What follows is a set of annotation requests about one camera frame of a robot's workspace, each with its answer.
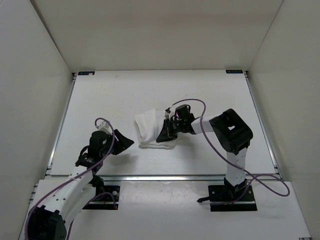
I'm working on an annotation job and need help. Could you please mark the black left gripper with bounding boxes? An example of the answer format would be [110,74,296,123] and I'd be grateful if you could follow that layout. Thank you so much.
[101,127,135,156]

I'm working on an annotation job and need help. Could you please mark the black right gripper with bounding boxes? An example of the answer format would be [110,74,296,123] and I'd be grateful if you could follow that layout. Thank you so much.
[156,118,185,143]

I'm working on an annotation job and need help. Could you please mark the white fabric skirt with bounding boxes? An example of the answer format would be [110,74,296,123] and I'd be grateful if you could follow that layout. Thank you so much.
[134,109,176,150]

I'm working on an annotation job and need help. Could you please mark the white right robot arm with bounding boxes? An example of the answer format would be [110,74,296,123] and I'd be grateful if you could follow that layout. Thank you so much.
[156,104,253,201]

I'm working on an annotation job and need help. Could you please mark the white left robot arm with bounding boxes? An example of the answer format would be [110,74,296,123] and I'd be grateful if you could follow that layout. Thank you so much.
[24,129,134,240]

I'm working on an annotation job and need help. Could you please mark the blue left corner label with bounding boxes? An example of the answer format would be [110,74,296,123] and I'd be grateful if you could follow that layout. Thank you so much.
[77,71,95,76]

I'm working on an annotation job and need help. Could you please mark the blue corner label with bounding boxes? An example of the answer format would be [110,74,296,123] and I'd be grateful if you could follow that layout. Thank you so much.
[77,71,95,76]
[225,69,243,74]

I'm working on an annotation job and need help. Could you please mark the blue right corner label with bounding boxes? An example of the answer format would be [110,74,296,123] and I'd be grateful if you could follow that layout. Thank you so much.
[225,69,243,74]

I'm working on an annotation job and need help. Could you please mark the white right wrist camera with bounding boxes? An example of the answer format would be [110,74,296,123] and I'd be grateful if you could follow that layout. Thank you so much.
[164,106,176,121]

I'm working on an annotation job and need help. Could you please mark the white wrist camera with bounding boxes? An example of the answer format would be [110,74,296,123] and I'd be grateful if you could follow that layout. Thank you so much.
[164,106,176,121]
[97,121,113,135]

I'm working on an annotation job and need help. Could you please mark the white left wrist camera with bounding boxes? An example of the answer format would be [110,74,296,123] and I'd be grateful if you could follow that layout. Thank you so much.
[97,121,113,135]

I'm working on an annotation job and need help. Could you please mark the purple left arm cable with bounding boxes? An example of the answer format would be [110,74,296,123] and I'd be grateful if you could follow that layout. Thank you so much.
[23,117,118,240]

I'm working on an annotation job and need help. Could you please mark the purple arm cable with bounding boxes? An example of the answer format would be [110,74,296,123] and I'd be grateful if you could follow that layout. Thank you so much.
[23,117,118,240]
[168,97,291,205]

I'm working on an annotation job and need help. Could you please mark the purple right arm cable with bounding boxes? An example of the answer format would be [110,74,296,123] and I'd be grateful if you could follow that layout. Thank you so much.
[168,97,291,205]

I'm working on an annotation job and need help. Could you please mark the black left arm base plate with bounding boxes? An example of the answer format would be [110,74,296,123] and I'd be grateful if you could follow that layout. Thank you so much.
[82,181,121,211]

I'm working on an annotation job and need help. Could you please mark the aluminium table frame rail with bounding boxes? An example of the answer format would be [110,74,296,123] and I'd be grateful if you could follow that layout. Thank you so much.
[47,70,279,181]

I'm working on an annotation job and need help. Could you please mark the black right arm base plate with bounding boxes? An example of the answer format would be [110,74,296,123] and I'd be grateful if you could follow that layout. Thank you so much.
[197,185,258,212]

